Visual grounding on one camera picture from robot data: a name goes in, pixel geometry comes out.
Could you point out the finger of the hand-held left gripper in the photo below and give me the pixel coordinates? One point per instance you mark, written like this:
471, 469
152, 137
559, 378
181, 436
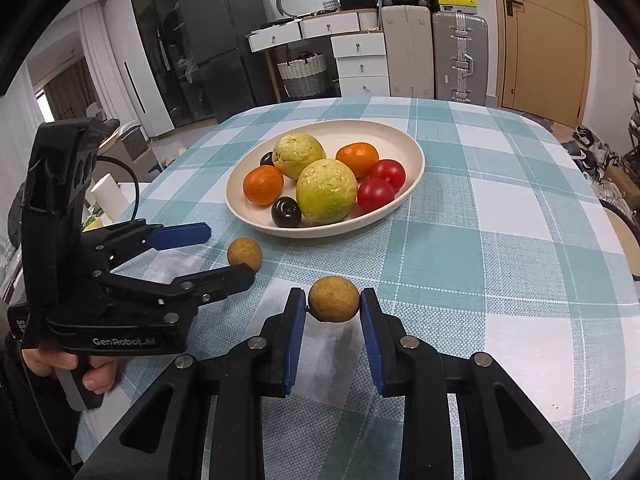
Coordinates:
180, 235
220, 280

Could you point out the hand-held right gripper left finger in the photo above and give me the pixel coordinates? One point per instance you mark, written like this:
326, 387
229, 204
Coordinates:
295, 345

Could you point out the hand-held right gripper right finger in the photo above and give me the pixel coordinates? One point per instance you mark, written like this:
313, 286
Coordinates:
372, 345

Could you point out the brown longan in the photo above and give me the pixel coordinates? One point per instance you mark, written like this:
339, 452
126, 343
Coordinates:
334, 298
244, 254

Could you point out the dark plum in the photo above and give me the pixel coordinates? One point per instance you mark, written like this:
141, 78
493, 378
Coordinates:
267, 159
286, 211

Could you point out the small yellow-green guava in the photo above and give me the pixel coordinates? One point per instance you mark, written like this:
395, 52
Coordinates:
299, 154

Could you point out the red tomato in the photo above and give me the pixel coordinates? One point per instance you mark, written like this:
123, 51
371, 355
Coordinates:
376, 195
389, 172

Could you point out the large orange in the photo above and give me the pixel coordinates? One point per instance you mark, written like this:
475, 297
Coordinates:
357, 158

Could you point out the cream plate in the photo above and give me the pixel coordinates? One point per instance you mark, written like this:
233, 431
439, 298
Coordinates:
395, 135

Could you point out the person's left hand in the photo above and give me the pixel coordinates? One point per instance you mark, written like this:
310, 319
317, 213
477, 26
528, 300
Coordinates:
102, 375

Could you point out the small orange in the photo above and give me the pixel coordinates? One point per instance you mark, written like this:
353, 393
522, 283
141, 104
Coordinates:
263, 185

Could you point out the large yellow-green guava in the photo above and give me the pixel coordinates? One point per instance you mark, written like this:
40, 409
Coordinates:
326, 191

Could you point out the teal checked tablecloth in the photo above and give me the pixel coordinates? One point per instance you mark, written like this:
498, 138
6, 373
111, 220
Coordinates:
500, 270

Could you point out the brown curtain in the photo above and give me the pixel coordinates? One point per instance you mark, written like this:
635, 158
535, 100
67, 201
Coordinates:
70, 95

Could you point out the white wardrobe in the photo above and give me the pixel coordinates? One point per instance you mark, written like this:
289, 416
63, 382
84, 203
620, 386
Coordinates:
125, 60

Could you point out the wicker basket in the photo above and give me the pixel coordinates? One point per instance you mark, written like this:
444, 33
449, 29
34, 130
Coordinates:
302, 77

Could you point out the dark glass-door cabinet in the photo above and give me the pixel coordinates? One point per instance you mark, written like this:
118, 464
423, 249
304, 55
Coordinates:
155, 35

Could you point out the dark grey refrigerator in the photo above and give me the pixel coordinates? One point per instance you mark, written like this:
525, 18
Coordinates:
225, 35

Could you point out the white desk with drawers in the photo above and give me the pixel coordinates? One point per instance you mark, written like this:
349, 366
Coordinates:
360, 67

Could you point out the chair with beige seat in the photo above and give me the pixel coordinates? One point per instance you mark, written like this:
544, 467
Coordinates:
625, 240

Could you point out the beige suitcase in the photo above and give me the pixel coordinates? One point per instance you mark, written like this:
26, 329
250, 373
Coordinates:
407, 52

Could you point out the pile of shoes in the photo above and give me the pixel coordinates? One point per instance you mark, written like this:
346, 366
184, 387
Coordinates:
600, 160

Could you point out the silver suitcase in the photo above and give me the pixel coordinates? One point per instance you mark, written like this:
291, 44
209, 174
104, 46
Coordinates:
460, 55

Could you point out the wooden door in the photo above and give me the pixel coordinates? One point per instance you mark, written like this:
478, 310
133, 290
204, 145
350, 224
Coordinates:
550, 45

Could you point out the yellow and black shoe box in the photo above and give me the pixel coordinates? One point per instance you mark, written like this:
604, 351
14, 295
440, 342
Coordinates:
455, 5

